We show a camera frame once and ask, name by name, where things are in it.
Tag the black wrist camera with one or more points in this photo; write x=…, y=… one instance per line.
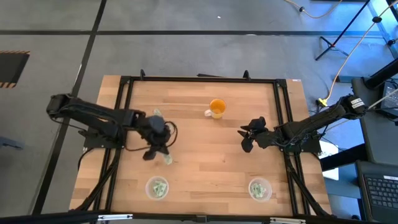
x=156, y=124
x=258, y=123

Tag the grey side desk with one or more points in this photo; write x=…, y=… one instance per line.
x=379, y=140

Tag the yellow and white mug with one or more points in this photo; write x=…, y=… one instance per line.
x=216, y=109

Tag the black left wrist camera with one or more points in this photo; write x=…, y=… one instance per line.
x=156, y=124

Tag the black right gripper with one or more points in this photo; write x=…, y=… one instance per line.
x=264, y=138

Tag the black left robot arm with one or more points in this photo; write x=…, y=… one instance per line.
x=93, y=113

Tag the black electronic device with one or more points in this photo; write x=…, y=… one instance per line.
x=391, y=99

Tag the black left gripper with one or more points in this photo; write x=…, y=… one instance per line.
x=157, y=140

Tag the black tripod stand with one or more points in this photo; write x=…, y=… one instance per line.
x=342, y=31

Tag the silver metal bracket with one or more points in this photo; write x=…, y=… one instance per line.
x=115, y=217
x=287, y=221

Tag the clear round plastic container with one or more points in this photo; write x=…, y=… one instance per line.
x=269, y=194
x=148, y=192

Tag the black beam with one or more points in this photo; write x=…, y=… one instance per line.
x=382, y=74

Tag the black desk support bar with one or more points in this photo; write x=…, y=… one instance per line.
x=345, y=157

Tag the white paper sheet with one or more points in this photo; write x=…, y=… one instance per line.
x=330, y=148

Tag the black aluminium rig frame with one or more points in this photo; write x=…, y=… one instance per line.
x=202, y=79

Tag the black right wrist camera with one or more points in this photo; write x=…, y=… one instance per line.
x=258, y=123

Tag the black laptop keyboard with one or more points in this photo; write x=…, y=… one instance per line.
x=382, y=193

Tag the black horizontal crossbar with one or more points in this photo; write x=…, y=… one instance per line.
x=62, y=217

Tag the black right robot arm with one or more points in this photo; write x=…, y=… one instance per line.
x=311, y=124

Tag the green sweetener packet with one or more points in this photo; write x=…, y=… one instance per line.
x=168, y=160
x=161, y=186
x=158, y=193
x=262, y=192
x=255, y=188
x=157, y=112

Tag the black mat striped edge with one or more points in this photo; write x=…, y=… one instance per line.
x=12, y=68

